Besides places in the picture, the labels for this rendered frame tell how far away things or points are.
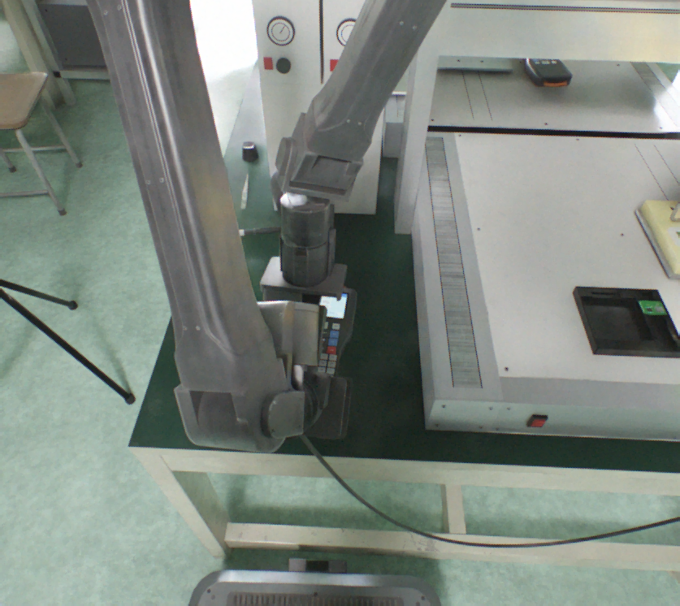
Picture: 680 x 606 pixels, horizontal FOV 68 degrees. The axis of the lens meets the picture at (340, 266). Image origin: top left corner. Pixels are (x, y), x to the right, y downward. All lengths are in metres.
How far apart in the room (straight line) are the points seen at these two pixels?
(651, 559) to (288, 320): 1.24
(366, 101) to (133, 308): 1.61
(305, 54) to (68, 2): 2.23
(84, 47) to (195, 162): 2.72
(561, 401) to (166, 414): 0.57
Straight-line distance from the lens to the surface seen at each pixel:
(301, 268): 0.60
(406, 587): 1.24
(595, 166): 1.17
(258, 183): 1.17
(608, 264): 0.96
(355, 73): 0.47
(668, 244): 0.99
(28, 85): 2.42
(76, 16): 3.01
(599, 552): 1.50
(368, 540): 1.37
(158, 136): 0.36
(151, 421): 0.85
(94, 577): 1.62
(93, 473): 1.71
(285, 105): 0.94
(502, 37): 0.84
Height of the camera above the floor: 1.48
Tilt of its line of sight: 48 degrees down
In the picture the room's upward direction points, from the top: 1 degrees clockwise
